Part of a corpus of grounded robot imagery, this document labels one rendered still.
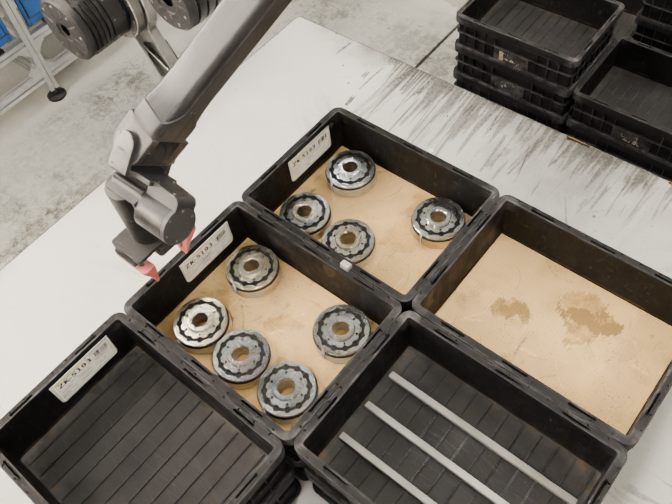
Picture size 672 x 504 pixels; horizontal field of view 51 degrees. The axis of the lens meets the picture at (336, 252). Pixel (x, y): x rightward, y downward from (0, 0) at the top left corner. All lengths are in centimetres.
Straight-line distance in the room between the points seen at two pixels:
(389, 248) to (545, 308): 31
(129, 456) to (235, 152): 80
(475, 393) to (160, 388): 55
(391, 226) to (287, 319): 28
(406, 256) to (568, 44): 116
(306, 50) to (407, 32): 119
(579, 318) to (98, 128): 219
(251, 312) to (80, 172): 166
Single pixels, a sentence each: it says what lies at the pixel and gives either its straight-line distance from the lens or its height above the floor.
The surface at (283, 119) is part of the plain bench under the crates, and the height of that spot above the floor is 70.
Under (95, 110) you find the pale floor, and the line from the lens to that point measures 310.
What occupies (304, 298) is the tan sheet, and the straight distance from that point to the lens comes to 132.
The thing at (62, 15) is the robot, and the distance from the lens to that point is 191.
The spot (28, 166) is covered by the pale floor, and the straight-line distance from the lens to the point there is 301.
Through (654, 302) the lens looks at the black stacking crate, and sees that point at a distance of 132.
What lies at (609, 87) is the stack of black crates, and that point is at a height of 38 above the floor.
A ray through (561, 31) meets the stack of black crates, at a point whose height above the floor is 49.
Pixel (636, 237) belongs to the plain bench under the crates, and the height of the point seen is 70.
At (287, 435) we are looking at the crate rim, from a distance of 110.
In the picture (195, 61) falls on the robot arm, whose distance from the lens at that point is 90.
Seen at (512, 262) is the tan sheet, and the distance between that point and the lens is 136.
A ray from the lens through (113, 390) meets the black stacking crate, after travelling 133.
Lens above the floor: 196
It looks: 56 degrees down
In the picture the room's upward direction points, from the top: 10 degrees counter-clockwise
